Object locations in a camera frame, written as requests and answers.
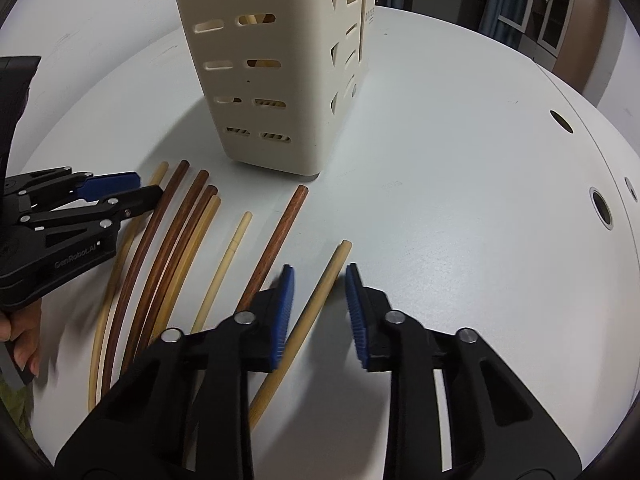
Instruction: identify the ringed table cable grommet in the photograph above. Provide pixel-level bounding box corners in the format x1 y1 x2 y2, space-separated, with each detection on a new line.
589 186 613 231

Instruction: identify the dark brown chopstick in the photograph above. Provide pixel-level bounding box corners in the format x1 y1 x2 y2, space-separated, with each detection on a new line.
135 185 219 356
100 159 192 403
119 169 210 386
235 185 309 313

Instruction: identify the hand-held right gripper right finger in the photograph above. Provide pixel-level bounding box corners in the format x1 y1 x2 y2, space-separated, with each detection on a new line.
345 262 583 480

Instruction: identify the brown glass door cabinet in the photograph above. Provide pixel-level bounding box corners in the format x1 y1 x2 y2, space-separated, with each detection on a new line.
530 0 613 93

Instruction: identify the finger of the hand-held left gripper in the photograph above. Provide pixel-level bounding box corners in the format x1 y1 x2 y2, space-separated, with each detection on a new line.
20 185 163 249
5 166 142 211

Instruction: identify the person's left hand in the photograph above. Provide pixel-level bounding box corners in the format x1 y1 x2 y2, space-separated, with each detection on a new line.
0 304 43 379

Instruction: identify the green clothing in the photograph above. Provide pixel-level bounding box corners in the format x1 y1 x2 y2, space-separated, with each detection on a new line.
0 370 33 441

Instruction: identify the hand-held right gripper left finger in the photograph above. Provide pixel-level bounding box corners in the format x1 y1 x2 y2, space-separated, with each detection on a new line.
54 263 296 480

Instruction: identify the cream slotted utensil holder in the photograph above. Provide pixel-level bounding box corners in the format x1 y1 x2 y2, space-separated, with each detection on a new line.
167 0 377 181

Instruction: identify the light wooden chopstick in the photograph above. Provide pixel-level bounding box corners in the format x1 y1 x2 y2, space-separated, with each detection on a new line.
248 240 353 431
190 211 254 335
157 195 222 336
88 161 169 413

